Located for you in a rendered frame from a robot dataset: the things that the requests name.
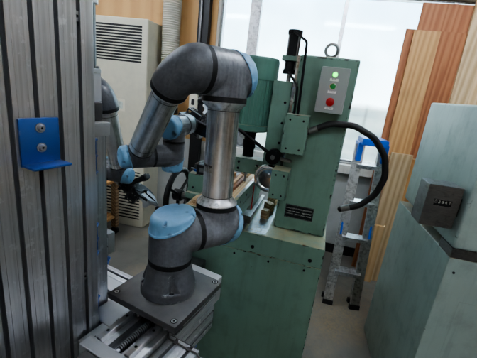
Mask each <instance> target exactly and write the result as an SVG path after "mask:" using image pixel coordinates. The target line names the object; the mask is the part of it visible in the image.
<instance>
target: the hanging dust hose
mask: <svg viewBox="0 0 477 358"><path fill-rule="evenodd" d="M163 1H164V2H163V20H162V34H161V35H162V36H161V37H162V38H161V39H162V45H161V46H162V47H161V48H162V49H161V50H162V51H161V57H162V58H161V59H162V60H163V59H164V58H165V57H166V56H167V55H168V54H170V53H171V52H172V51H174V50H175V49H176V48H179V46H180V45H179V44H180V43H179V42H180V41H179V40H180V39H179V38H180V29H181V27H180V26H181V25H180V24H181V18H182V17H181V15H182V14H181V13H182V12H181V11H182V0H163ZM162 60H161V61H162Z"/></svg>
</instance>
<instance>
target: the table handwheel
mask: <svg viewBox="0 0 477 358"><path fill-rule="evenodd" d="M180 173H184V174H185V176H186V180H185V182H184V183H183V185H182V187H181V188H180V189H178V188H175V189H172V185H173V183H174V181H175V179H176V177H177V176H178V175H179V174H180ZM188 175H189V171H188V169H186V168H185V167H183V169H182V170H181V171H180V172H179V173H172V175H171V176H170V178H169V180H168V182H167V185H166V187H165V192H164V195H163V206H164V205H169V197H170V192H172V198H173V199H174V200H176V204H180V201H182V200H184V202H183V204H185V198H186V197H185V191H184V190H183V189H184V188H185V186H186V184H187V185H188ZM186 191H187V190H186Z"/></svg>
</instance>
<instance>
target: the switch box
mask: <svg viewBox="0 0 477 358"><path fill-rule="evenodd" d="M333 72H338V76H337V77H333V76H332V74H333ZM350 73H351V69H348V68H340V67H326V66H323V67H322V72H321V76H320V81H319V88H318V92H317V100H316V104H315V108H314V111H315V112H324V113H330V114H340V115H341V114H342V112H343V108H344V101H345V98H346V91H347V87H348V83H349V77H350ZM330 78H334V79H339V81H338V82H336V81H330ZM331 83H335V84H336V89H330V88H329V86H330V84H331ZM328 90H331V91H336V94H333V93H327V92H328ZM328 98H332V99H333V100H334V104H333V105H332V106H330V107H333V110H330V109H324V108H325V107H329V106H327V105H326V100H327V99H328Z"/></svg>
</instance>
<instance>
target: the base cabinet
mask: <svg viewBox="0 0 477 358"><path fill-rule="evenodd" d="M192 256H193V257H196V258H199V259H204V260H206V265H205V269H206V270H208V271H211V272H214V273H216V274H219V275H220V276H222V279H221V291H220V297H219V299H218V301H217V302H215V304H214V314H213V321H212V327H211V328H210V329H209V330H208V332H207V333H206V334H205V335H204V336H203V338H202V339H201V340H200V341H199V342H198V343H197V346H196V348H197V349H198V350H199V356H200V357H202V358H302V354H303V351H304V347H305V341H306V337H307V331H308V327H309V322H310V318H311V314H312V309H313V305H314V299H315V295H316V292H317V286H318V282H319V276H320V272H321V269H318V268H312V267H309V266H304V265H301V264H296V263H292V262H289V261H284V260H281V259H276V258H273V257H269V256H264V255H261V254H256V253H253V252H249V251H244V250H240V249H235V248H232V247H229V246H224V245H219V246H214V247H211V248H208V249H203V250H199V251H194V252H192Z"/></svg>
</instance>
